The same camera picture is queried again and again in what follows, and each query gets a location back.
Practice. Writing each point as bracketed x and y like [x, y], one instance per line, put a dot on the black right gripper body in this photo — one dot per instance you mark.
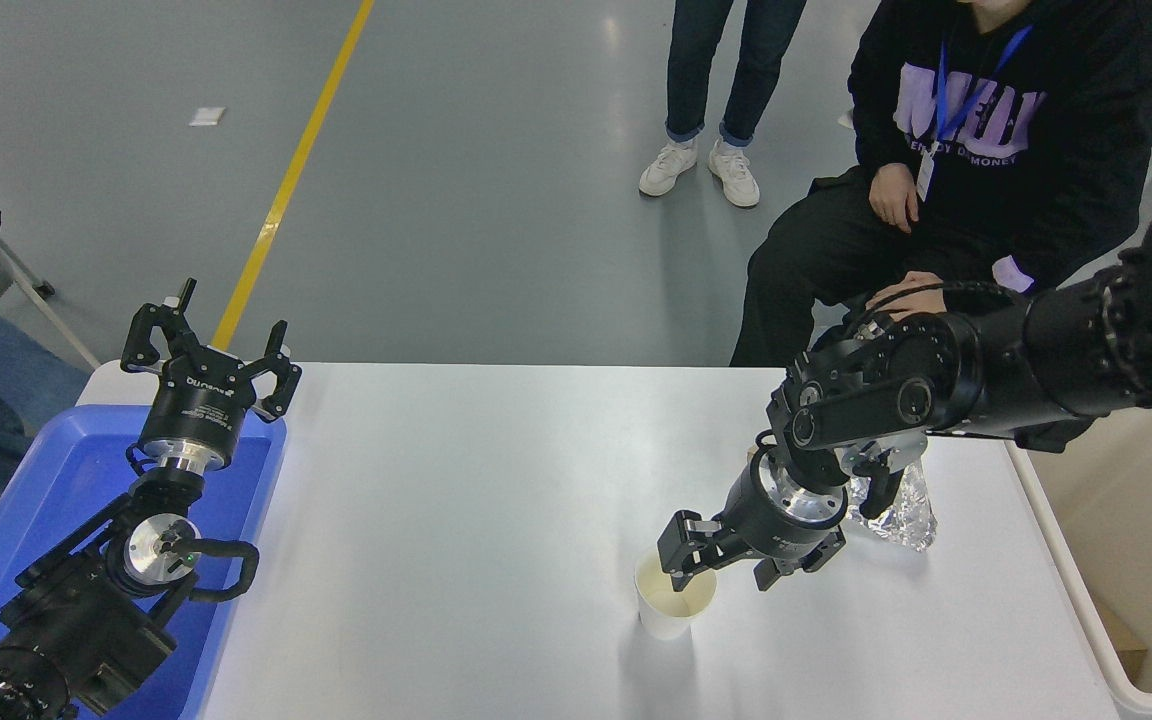
[766, 520]

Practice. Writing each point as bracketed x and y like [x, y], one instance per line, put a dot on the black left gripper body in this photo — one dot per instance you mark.
[196, 415]

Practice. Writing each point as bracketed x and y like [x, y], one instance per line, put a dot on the white paper cup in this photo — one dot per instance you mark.
[666, 612]

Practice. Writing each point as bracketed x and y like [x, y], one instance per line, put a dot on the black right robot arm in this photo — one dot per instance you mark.
[1036, 350]

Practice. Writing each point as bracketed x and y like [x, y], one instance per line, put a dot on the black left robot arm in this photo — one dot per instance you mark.
[86, 610]

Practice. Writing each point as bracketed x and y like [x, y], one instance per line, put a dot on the person's left hand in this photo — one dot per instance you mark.
[911, 300]

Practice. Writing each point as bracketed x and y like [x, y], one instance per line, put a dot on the person's right hand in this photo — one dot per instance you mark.
[894, 198]

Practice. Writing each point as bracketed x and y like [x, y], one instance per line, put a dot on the blue plastic tray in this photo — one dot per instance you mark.
[56, 480]

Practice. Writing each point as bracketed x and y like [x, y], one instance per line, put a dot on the white paper scrap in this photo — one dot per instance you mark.
[207, 116]

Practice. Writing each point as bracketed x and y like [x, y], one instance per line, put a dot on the grey metal chair frame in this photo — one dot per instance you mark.
[43, 291]

